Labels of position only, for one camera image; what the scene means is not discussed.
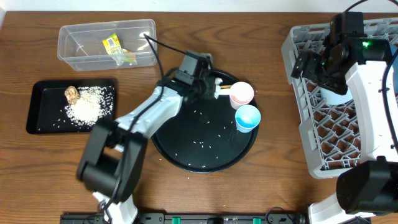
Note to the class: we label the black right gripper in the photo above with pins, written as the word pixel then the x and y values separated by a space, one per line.
pixel 300 64

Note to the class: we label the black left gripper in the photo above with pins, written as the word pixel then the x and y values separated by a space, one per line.
pixel 210 86

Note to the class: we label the white tissue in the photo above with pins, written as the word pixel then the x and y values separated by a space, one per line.
pixel 218 81

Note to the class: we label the white plastic spoon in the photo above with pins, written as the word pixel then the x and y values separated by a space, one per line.
pixel 224 91

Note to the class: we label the pink cup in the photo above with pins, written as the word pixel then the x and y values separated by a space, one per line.
pixel 240 93

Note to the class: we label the light blue small bowl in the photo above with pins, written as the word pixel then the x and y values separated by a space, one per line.
pixel 335 99

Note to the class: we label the round black serving tray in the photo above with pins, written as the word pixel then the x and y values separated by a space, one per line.
pixel 203 137

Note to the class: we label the light blue cup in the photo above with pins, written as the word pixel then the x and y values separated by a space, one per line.
pixel 247 118

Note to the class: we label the yellow snack wrapper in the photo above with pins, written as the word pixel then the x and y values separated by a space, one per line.
pixel 113 48

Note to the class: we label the pile of rice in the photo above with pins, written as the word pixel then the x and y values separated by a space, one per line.
pixel 95 102

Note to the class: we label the brown food scrap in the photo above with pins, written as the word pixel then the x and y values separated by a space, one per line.
pixel 72 95

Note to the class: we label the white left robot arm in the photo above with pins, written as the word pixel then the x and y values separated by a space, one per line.
pixel 111 164

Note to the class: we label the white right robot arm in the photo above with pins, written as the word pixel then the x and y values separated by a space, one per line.
pixel 370 188

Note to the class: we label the grey dishwasher rack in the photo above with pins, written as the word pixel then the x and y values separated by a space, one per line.
pixel 330 134

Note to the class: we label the black rectangular waste tray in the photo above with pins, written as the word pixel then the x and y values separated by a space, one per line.
pixel 49 111

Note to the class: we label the clear plastic bin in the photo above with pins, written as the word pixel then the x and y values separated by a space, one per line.
pixel 81 46

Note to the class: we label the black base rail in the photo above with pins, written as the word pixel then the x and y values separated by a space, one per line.
pixel 160 218

